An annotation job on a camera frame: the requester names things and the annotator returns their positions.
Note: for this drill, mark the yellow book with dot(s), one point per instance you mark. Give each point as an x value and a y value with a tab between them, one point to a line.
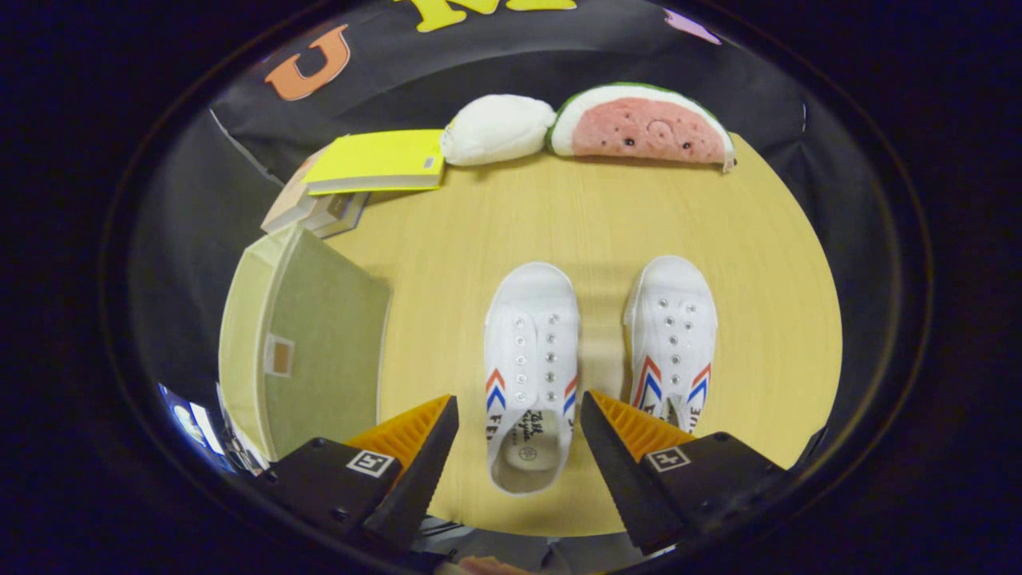
375	160

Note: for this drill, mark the watermelon slice plush toy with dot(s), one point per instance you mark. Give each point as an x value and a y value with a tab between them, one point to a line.
639	128

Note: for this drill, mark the white shoe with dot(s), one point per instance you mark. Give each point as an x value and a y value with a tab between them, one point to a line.
531	319
671	311

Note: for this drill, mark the white plush toy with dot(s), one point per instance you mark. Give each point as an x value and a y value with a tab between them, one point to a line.
495	128

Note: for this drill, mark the tan book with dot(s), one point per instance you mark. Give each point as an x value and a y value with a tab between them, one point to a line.
291	209

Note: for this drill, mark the green fabric storage box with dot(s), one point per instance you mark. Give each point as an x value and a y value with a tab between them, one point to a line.
319	335

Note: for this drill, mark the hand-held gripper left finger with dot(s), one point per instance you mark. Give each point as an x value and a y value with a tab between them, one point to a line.
423	479

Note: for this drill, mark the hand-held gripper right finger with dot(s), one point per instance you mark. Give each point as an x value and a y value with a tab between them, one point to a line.
619	479

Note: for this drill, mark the computer monitor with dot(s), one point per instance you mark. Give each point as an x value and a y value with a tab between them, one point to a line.
192	423

